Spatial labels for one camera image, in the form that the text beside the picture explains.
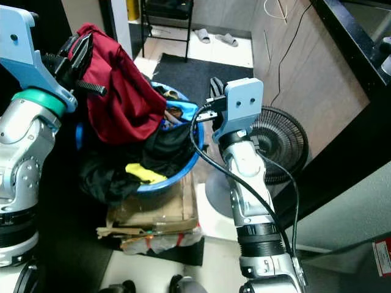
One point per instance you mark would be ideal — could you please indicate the black robot left foot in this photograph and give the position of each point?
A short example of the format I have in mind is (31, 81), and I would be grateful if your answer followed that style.
(117, 287)

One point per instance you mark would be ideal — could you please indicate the clear plastic wrapped bundle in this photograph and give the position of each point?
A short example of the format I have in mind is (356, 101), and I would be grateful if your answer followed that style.
(159, 242)

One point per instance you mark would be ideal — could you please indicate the yellow cloth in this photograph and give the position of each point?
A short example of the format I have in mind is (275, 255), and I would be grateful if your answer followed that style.
(145, 173)

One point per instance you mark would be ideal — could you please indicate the red warning label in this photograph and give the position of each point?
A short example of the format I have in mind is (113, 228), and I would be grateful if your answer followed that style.
(383, 258)

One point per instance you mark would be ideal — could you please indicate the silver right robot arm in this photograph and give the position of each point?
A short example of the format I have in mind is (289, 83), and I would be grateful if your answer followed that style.
(250, 195)

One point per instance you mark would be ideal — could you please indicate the black robot right foot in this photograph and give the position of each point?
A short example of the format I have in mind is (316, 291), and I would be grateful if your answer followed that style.
(189, 285)

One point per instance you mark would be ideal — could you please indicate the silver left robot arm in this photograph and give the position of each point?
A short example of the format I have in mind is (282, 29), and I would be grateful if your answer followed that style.
(24, 159)

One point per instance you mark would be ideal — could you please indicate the black robot foot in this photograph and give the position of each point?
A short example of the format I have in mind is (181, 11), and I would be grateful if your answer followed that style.
(189, 285)
(117, 287)

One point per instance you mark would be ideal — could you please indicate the black metal chair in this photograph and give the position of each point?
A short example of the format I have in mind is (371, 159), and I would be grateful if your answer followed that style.
(165, 9)

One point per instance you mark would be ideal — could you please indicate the blue plastic laundry basin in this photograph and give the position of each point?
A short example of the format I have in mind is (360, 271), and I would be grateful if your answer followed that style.
(186, 160)

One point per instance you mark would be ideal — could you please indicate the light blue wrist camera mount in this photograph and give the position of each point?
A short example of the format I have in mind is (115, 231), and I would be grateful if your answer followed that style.
(21, 55)
(244, 101)

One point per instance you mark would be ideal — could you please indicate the black clothes pile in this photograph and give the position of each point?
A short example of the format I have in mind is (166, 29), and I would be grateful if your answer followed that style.
(98, 177)

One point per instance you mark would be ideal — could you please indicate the black floor fan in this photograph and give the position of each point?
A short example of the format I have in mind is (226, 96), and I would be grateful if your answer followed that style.
(281, 140)

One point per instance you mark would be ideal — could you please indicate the black floor mat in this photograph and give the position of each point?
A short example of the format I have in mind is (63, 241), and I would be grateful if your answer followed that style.
(189, 70)

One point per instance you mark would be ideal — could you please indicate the light blue right wrist camera mount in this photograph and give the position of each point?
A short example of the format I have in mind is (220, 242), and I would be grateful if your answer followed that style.
(244, 101)

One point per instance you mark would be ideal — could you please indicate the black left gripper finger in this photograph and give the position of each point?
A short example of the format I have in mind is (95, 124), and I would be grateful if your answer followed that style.
(93, 89)
(80, 43)

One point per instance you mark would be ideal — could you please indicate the light blue left wrist camera mount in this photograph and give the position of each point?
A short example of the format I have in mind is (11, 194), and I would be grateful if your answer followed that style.
(21, 55)

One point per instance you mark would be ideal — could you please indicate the black countertop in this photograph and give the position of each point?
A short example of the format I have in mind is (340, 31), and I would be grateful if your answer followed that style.
(354, 49)

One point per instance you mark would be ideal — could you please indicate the grey slipper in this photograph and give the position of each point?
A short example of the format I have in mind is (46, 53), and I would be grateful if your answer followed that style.
(202, 35)
(226, 40)

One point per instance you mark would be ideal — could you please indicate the dark red garment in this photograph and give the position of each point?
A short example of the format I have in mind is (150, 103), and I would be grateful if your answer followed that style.
(116, 91)

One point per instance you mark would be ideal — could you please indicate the brown cardboard box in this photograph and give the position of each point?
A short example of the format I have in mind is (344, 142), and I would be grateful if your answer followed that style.
(159, 210)

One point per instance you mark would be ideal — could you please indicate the light blue garment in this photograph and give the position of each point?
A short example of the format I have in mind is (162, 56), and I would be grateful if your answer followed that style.
(178, 108)

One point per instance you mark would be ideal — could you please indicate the grey appliance housing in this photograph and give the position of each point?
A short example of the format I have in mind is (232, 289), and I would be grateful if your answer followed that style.
(348, 226)

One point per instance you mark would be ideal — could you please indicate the yellow post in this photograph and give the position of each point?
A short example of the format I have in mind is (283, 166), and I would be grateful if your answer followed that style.
(132, 9)

